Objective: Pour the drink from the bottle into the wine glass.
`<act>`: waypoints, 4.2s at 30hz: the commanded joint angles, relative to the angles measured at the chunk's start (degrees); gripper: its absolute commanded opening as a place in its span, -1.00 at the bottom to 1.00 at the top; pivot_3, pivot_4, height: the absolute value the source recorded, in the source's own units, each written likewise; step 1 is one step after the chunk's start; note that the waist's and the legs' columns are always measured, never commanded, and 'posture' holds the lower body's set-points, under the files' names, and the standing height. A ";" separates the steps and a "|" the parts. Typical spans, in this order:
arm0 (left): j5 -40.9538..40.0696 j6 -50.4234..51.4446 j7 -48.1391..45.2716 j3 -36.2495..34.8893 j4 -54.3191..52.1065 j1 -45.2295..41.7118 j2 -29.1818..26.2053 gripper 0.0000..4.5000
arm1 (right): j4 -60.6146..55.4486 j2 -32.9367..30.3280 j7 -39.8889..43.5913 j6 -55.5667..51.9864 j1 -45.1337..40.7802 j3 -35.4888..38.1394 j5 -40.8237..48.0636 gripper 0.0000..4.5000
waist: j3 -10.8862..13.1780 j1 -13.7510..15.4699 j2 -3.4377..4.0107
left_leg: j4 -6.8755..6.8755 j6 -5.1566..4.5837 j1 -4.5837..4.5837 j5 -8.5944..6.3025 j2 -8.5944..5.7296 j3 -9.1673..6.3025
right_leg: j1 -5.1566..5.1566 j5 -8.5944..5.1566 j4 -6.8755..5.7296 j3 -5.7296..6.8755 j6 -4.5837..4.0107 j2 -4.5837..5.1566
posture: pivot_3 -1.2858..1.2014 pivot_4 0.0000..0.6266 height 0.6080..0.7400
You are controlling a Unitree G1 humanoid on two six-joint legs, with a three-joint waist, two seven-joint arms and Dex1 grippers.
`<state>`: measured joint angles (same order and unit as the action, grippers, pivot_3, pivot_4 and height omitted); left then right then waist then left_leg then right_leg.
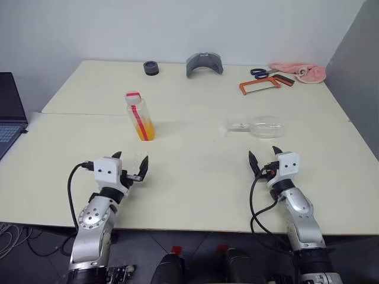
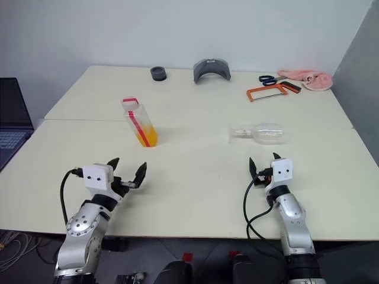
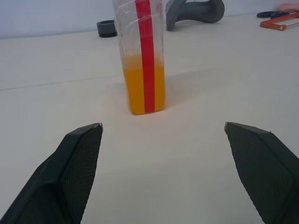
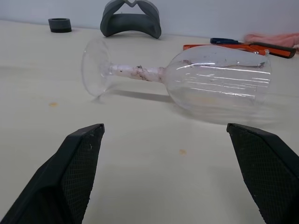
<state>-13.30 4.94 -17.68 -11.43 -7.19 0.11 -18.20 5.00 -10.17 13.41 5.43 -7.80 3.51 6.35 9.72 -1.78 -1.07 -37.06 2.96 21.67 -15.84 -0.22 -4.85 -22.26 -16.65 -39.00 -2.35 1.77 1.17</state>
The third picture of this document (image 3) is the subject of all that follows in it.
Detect grey curved plastic part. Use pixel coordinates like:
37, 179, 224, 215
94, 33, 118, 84
165, 0, 226, 31

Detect clear bottle with red stripe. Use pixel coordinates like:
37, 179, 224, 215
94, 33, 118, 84
113, 0, 167, 116

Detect pink cloth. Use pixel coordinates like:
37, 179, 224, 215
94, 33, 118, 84
276, 3, 299, 12

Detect orange hacksaw frame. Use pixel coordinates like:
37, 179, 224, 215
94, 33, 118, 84
260, 16, 299, 31

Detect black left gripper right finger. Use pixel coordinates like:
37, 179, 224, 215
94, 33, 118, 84
224, 121, 299, 224

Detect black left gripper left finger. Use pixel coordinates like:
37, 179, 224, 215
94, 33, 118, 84
0, 122, 104, 224

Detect black ring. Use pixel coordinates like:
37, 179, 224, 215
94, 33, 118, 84
96, 20, 118, 38

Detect dark blue handled scissors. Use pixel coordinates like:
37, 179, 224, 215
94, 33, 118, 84
256, 10, 295, 20

